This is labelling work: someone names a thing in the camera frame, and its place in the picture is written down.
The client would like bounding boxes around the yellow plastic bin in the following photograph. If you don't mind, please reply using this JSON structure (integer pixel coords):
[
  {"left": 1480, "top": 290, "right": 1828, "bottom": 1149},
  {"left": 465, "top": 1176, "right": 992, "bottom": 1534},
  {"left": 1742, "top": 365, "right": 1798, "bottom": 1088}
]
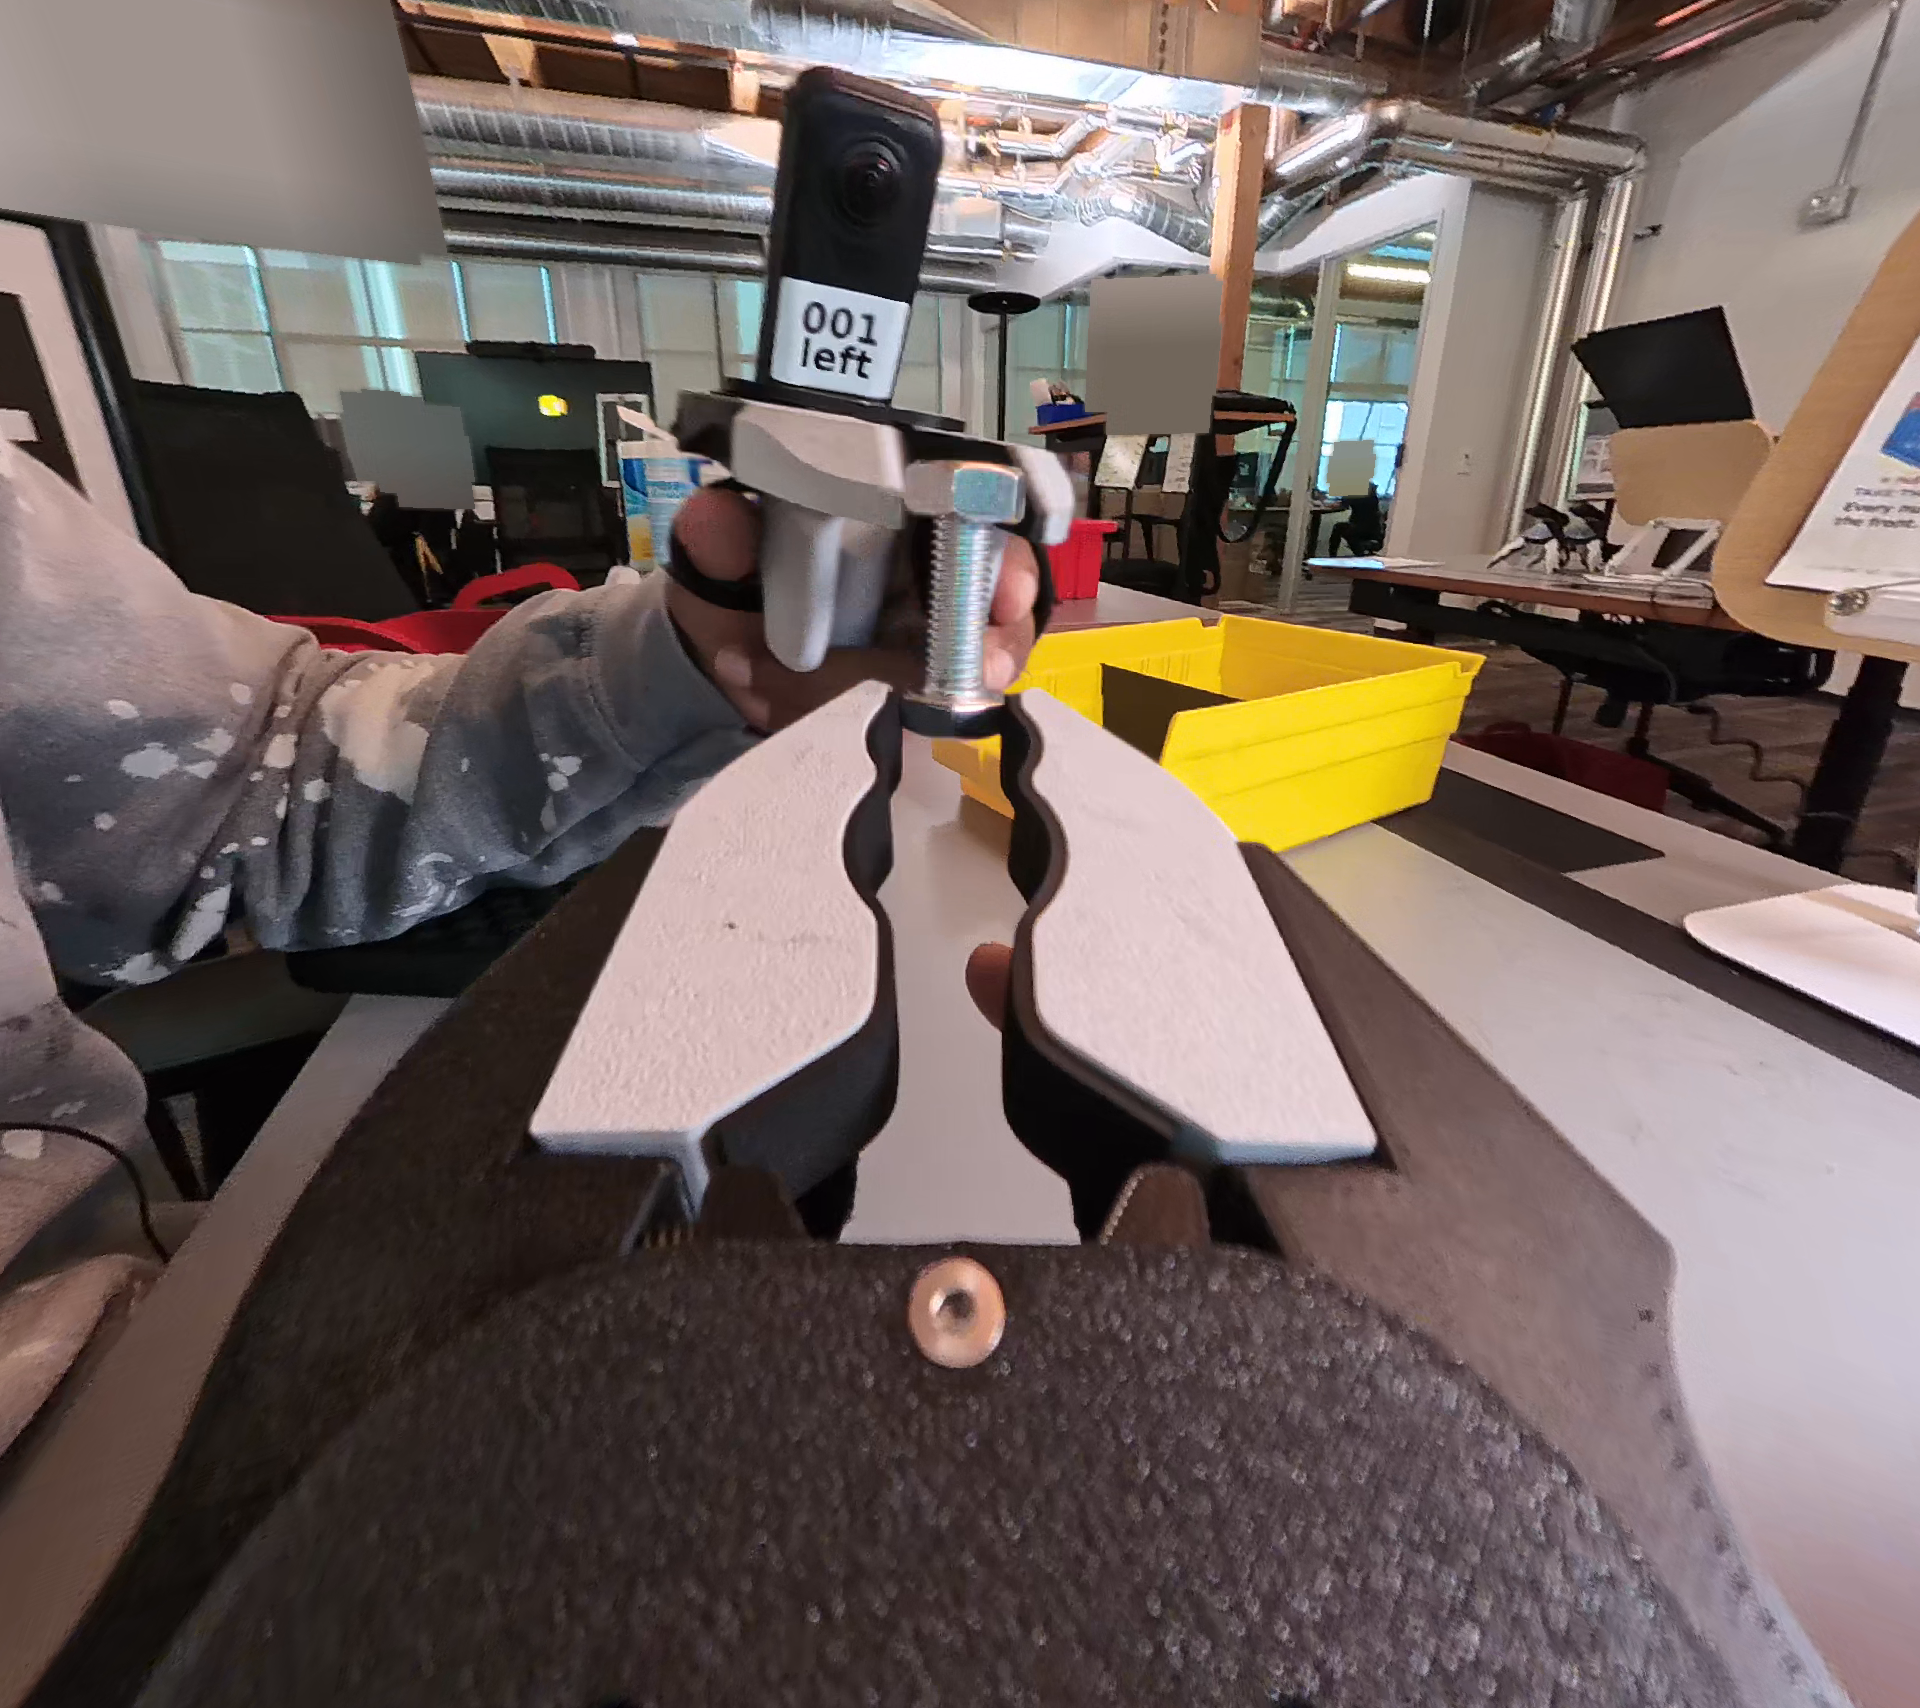
[{"left": 932, "top": 611, "right": 1488, "bottom": 852}]

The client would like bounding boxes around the black panel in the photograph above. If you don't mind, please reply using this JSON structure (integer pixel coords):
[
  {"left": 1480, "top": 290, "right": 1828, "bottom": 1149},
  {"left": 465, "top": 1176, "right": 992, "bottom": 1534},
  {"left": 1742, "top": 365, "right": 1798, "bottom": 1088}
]
[{"left": 125, "top": 376, "right": 422, "bottom": 621}]

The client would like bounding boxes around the printed paper sheet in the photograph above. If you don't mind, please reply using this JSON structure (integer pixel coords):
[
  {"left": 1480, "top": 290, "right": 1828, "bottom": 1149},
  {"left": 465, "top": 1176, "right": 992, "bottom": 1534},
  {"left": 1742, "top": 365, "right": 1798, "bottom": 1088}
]
[{"left": 1765, "top": 387, "right": 1920, "bottom": 600}]

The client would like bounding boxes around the black monitor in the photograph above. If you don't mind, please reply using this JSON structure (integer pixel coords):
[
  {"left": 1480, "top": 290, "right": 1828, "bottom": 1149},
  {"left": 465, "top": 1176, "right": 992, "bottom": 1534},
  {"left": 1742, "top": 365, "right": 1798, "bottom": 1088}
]
[{"left": 1569, "top": 303, "right": 1758, "bottom": 431}]

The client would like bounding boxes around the black bin divider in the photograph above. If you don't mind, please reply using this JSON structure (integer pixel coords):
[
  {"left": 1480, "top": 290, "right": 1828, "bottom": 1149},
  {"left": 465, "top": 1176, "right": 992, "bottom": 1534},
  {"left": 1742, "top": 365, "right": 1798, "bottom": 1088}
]
[{"left": 1097, "top": 662, "right": 1248, "bottom": 761}]

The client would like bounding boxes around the white flat stand base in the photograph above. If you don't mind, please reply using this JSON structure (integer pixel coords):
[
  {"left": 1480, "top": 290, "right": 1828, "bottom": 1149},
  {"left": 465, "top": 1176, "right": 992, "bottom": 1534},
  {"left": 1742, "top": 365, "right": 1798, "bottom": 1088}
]
[{"left": 1681, "top": 880, "right": 1920, "bottom": 1049}]

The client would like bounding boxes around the cardboard piece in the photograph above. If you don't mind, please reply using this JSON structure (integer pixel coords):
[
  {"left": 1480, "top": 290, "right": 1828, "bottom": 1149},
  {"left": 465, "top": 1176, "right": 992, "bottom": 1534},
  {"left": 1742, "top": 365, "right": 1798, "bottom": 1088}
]
[{"left": 1608, "top": 417, "right": 1780, "bottom": 527}]

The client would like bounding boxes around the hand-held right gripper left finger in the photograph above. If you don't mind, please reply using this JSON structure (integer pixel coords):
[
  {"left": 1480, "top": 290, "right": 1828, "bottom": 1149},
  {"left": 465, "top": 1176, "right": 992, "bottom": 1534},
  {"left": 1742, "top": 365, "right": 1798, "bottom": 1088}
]
[{"left": 528, "top": 680, "right": 905, "bottom": 1221}]

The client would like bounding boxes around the black floor lamp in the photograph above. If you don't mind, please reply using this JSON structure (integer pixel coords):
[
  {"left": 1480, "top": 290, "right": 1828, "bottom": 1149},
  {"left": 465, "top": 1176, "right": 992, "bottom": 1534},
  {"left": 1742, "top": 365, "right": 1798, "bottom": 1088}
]
[{"left": 966, "top": 286, "right": 1061, "bottom": 450}]

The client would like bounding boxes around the instruction sheet on cardboard stand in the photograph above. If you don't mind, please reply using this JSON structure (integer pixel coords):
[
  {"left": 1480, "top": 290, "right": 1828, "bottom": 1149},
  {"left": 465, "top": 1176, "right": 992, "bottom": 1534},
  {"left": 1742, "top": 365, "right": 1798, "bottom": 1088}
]
[{"left": 1710, "top": 213, "right": 1920, "bottom": 660}]

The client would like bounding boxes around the black cable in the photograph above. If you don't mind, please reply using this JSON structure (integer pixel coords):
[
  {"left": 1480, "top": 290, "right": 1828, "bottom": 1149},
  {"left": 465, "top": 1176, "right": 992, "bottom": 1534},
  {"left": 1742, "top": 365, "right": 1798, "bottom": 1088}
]
[{"left": 0, "top": 1114, "right": 169, "bottom": 1268}]

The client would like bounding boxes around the wooden background desk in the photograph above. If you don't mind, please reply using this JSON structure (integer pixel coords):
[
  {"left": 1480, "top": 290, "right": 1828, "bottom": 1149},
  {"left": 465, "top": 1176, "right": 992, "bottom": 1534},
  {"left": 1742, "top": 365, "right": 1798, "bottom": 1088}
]
[{"left": 1307, "top": 551, "right": 1878, "bottom": 870}]

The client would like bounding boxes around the silver hex bolt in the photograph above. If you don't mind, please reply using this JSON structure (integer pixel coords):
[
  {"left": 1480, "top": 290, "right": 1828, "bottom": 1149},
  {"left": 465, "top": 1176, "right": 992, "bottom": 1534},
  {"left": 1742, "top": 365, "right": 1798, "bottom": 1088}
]
[{"left": 904, "top": 459, "right": 1031, "bottom": 706}]

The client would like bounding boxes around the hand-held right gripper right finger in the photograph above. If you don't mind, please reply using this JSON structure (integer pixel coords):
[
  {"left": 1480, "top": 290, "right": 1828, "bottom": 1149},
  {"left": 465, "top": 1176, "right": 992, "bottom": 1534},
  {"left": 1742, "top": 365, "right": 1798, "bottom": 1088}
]
[{"left": 1002, "top": 684, "right": 1382, "bottom": 1237}]

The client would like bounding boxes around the person's grey speckled sweatshirt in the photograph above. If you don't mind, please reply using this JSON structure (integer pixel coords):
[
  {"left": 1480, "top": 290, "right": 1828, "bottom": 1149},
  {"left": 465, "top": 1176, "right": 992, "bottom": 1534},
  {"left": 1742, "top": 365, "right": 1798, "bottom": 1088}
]
[{"left": 0, "top": 822, "right": 168, "bottom": 1455}]

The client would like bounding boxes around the black office chair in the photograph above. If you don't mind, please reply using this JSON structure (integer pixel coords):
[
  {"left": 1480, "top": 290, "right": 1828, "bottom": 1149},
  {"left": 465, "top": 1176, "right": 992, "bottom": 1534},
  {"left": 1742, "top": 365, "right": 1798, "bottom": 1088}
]
[{"left": 1544, "top": 650, "right": 1787, "bottom": 839}]

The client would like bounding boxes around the person's left hand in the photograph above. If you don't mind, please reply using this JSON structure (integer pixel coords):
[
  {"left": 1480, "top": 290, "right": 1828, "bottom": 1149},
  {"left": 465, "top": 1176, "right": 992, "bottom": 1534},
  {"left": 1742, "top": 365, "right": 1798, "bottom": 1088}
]
[{"left": 664, "top": 485, "right": 1052, "bottom": 736}]

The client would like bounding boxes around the person's left forearm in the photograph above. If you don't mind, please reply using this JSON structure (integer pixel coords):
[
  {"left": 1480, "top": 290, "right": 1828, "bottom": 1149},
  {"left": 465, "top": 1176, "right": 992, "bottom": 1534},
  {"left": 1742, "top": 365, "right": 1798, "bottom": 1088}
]
[{"left": 0, "top": 440, "right": 760, "bottom": 990}]

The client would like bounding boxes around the blue white wipes canister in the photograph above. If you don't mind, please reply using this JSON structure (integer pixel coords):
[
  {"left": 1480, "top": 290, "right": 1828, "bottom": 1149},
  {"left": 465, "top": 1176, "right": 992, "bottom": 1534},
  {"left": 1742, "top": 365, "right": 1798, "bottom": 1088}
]
[{"left": 618, "top": 393, "right": 721, "bottom": 569}]

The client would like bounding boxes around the dark hex nut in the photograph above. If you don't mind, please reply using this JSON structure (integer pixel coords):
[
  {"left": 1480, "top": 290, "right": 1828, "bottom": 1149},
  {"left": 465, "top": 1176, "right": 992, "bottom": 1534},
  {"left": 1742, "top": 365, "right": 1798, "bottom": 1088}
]
[{"left": 896, "top": 684, "right": 1014, "bottom": 741}]

